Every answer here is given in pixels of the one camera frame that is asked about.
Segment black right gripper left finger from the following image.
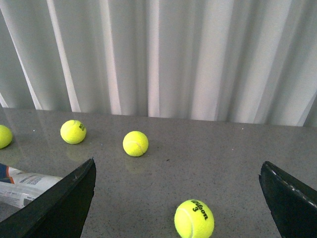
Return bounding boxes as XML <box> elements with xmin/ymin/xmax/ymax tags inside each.
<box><xmin>0</xmin><ymin>159</ymin><xmax>96</xmax><ymax>238</ymax></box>

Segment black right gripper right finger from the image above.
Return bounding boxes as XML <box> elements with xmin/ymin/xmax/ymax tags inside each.
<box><xmin>259</xmin><ymin>161</ymin><xmax>317</xmax><ymax>238</ymax></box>

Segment clear plastic tennis ball can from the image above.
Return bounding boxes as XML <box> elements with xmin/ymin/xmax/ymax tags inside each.
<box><xmin>0</xmin><ymin>164</ymin><xmax>62</xmax><ymax>209</ymax></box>

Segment middle tennis ball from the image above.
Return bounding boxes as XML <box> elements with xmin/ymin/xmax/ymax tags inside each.
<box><xmin>60</xmin><ymin>120</ymin><xmax>87</xmax><ymax>144</ymax></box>

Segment right centre tennis ball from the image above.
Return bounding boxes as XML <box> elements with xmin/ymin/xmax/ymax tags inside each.
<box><xmin>122</xmin><ymin>131</ymin><xmax>149</xmax><ymax>157</ymax></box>

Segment far right Wilson tennis ball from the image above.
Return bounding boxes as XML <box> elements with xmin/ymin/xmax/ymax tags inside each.
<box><xmin>174</xmin><ymin>199</ymin><xmax>214</xmax><ymax>238</ymax></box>

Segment white pleated curtain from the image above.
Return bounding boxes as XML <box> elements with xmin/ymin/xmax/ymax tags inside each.
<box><xmin>0</xmin><ymin>0</ymin><xmax>317</xmax><ymax>126</ymax></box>

